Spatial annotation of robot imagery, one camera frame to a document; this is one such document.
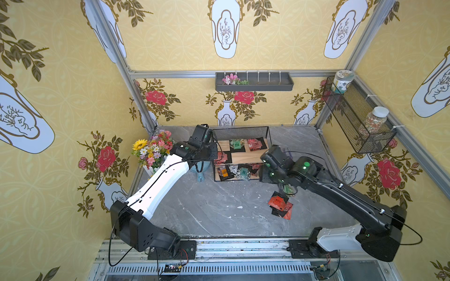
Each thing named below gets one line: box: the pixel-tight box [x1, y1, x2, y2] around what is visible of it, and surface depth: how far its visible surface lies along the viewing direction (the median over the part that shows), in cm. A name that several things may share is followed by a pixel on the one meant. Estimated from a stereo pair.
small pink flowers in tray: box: [222, 73, 250, 85], surface depth 89 cm
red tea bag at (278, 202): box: [267, 195, 288, 212], surface depth 87 cm
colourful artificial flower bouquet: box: [131, 129, 174, 170], surface depth 89 cm
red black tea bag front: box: [213, 151, 228, 166], surface depth 86 cm
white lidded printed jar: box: [331, 69, 356, 94], surface depth 87 cm
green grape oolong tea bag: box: [229, 138, 245, 150], surface depth 92 cm
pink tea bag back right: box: [247, 138, 263, 152], surface depth 92 cm
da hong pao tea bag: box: [283, 201, 294, 221], surface depth 86 cm
